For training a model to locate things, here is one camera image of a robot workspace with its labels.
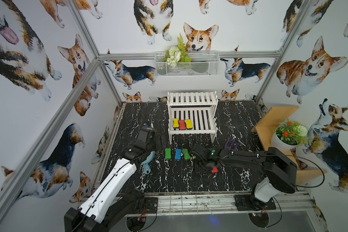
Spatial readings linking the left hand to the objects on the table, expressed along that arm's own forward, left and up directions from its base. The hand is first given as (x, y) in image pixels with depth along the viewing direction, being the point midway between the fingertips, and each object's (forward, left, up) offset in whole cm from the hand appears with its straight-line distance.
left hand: (157, 136), depth 79 cm
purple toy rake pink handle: (+3, -46, -18) cm, 49 cm away
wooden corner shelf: (+11, -65, 0) cm, 66 cm away
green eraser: (-3, -5, -17) cm, 18 cm away
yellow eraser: (+12, -10, -4) cm, 16 cm away
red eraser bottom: (+10, -13, -5) cm, 18 cm away
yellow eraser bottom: (+11, -18, -5) cm, 21 cm away
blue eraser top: (-2, -11, -18) cm, 21 cm away
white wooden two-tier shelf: (+24, -26, -4) cm, 35 cm away
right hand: (-10, -22, -14) cm, 28 cm away
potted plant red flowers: (-4, -68, +4) cm, 69 cm away
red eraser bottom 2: (-14, -32, -17) cm, 39 cm away
